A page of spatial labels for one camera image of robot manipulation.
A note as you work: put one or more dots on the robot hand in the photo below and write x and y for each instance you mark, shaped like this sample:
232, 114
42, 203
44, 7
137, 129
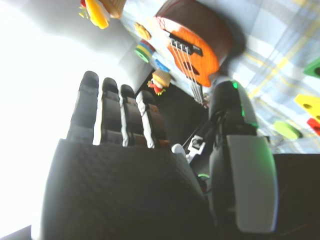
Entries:
120, 190

